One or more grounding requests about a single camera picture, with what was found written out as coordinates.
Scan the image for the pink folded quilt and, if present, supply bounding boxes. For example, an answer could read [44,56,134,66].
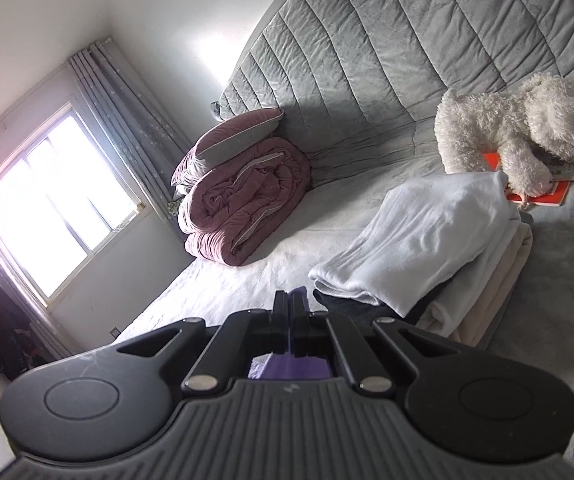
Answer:
[177,136,313,267]

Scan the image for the grey bed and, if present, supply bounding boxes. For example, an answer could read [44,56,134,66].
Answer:
[114,110,574,480]

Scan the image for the orange book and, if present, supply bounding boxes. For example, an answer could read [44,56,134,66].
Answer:
[482,150,572,207]

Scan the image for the window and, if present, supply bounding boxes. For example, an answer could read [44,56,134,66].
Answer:
[0,102,148,311]

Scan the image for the purple pants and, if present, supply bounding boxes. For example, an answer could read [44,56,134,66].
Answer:
[247,286,334,381]

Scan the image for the dark folded cloth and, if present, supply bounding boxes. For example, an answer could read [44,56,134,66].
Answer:
[312,280,458,322]

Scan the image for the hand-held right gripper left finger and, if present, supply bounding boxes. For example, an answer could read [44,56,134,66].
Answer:
[117,291,290,395]

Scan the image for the stack of folded clothes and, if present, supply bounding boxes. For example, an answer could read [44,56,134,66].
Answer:
[308,171,522,317]
[417,222,535,346]

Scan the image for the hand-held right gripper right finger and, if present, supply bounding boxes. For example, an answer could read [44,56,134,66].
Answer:
[289,292,460,393]

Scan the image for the grey quilted headboard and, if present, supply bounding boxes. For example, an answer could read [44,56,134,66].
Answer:
[214,0,574,201]

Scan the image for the pink pillow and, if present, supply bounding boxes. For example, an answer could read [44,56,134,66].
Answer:
[171,107,285,186]

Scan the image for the grey booklet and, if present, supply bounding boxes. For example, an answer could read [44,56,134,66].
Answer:
[542,160,574,182]

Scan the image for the white plush toy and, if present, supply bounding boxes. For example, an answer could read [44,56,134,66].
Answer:
[434,74,574,197]

